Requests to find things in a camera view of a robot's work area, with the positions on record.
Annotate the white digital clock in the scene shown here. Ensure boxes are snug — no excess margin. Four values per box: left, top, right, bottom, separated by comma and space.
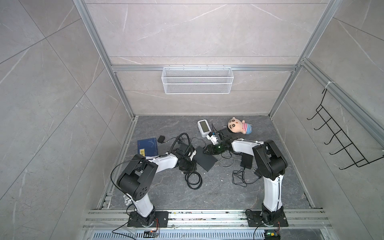
198, 120, 212, 138

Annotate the black wire hook rack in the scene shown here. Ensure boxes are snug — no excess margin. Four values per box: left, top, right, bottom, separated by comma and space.
307, 89, 384, 170

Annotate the aluminium mounting rail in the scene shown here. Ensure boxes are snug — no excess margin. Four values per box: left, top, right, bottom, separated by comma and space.
82, 209, 332, 230

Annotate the black adapter with thin cord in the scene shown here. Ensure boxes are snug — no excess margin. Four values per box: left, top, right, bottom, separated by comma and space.
156, 134, 208, 149

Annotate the thin black power adapter cable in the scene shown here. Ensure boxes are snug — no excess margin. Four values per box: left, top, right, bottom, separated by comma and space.
231, 167, 262, 188

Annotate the thick black cable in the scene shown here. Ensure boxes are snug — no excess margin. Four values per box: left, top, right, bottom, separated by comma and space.
184, 170, 203, 190

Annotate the grey ethernet cable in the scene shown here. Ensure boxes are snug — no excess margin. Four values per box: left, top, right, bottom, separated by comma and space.
218, 155, 236, 169

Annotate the blue booklet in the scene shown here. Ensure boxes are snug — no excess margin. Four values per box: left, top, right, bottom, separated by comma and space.
137, 138, 159, 157

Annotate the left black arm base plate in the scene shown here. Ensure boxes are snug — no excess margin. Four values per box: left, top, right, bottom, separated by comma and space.
127, 211, 169, 228

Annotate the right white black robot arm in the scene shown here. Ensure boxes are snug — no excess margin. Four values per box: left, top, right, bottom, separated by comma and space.
205, 133, 288, 226

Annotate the black ribbed network switch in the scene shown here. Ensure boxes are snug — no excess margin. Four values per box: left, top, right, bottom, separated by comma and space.
240, 153, 254, 170

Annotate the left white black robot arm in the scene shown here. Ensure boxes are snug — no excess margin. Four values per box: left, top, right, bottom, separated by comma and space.
112, 133, 203, 226

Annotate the white power strip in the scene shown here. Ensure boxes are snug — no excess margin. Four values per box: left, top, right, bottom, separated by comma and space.
123, 195, 132, 206

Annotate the white wire mesh basket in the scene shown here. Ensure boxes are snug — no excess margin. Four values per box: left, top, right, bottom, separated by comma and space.
162, 67, 234, 95

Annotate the black perforated box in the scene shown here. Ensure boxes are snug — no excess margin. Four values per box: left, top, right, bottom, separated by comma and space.
193, 146, 218, 172

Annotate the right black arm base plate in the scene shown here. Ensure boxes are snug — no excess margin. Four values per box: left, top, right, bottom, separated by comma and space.
245, 210, 289, 227

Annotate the cartoon boy plush doll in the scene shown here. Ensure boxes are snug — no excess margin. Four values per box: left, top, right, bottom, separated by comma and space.
227, 117, 253, 135

